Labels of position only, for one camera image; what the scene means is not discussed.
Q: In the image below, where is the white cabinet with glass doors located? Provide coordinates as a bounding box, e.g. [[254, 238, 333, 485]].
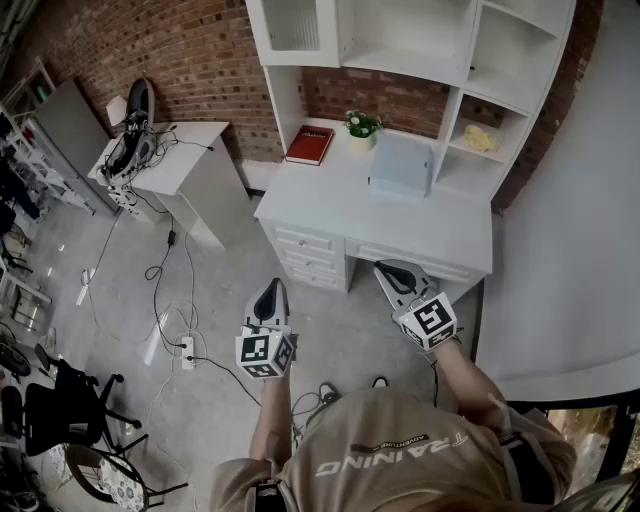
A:
[[244, 0, 577, 201]]

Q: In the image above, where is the yellow crumpled cloth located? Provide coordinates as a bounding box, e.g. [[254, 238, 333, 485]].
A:
[[462, 124, 501, 153]]

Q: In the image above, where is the metal frame chair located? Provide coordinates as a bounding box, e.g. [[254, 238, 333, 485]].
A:
[[0, 259, 54, 334]]

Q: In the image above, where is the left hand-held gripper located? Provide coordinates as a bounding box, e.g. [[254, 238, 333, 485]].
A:
[[235, 277, 298, 382]]

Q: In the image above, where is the small potted flower plant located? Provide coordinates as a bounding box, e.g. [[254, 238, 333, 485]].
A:
[[344, 109, 385, 156]]

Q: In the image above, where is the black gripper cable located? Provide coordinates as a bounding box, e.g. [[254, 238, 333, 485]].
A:
[[428, 339, 464, 409]]

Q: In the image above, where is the person's beige shirt torso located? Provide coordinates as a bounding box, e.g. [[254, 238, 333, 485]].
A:
[[208, 387, 579, 512]]

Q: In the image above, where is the round patterned stool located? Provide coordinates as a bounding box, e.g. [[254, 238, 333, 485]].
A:
[[64, 443, 189, 512]]

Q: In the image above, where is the black shoulder strap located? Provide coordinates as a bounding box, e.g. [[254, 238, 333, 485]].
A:
[[499, 429, 556, 504], [254, 479, 287, 512]]

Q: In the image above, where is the white small box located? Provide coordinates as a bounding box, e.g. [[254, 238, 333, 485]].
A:
[[105, 95, 129, 126]]

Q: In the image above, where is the white cabinet door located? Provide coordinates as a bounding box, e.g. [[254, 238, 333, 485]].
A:
[[244, 0, 343, 69]]

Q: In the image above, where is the red hardcover book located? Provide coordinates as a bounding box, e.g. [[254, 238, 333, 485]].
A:
[[283, 124, 335, 167]]

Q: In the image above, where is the white wide desk drawer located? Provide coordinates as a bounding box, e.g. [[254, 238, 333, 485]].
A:
[[347, 242, 484, 286]]

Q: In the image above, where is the black floor power cable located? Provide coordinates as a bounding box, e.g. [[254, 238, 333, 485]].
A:
[[127, 189, 201, 364]]

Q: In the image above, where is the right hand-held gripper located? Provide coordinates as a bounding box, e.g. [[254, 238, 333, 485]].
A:
[[373, 258, 460, 353]]

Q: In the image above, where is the black framed glass window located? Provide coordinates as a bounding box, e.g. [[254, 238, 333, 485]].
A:
[[504, 394, 640, 494]]

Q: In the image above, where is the white metal shelving unit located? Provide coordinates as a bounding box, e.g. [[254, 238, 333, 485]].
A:
[[0, 57, 96, 219]]

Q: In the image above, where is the light grey laptop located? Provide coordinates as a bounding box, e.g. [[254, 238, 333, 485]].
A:
[[367, 132, 435, 200]]

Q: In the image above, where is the person's left forearm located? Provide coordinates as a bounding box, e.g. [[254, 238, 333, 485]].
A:
[[248, 372, 295, 464]]

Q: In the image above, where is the person's right forearm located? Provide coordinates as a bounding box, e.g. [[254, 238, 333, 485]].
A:
[[429, 342, 511, 436]]

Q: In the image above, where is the white small desk drawer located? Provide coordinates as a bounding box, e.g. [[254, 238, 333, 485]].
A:
[[279, 247, 337, 274], [272, 225, 335, 254], [287, 264, 342, 292]]

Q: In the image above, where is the white desk with hutch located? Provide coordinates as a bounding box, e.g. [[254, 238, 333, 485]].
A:
[[244, 0, 577, 296]]

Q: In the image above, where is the black office chair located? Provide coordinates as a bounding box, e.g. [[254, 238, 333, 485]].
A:
[[0, 357, 151, 459]]

